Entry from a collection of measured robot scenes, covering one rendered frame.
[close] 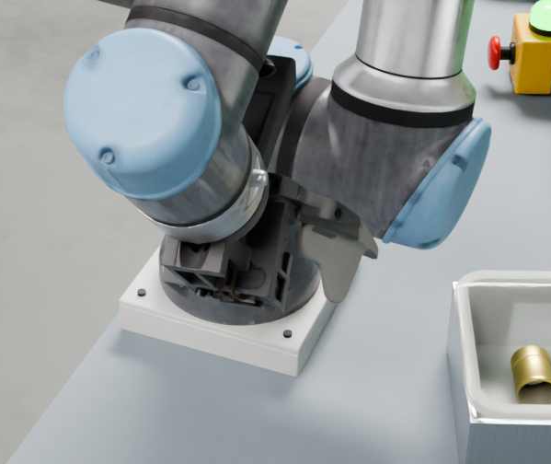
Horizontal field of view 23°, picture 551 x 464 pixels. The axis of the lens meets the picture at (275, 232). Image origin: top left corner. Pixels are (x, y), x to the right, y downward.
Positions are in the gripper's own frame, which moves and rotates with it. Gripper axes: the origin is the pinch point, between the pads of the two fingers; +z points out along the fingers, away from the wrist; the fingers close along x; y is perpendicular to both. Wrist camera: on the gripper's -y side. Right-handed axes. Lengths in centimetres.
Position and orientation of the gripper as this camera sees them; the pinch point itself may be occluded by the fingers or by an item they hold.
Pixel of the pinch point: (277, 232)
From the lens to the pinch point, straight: 98.2
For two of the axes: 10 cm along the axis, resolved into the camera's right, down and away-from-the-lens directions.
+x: 9.6, 1.3, -2.3
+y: -1.8, 9.6, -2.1
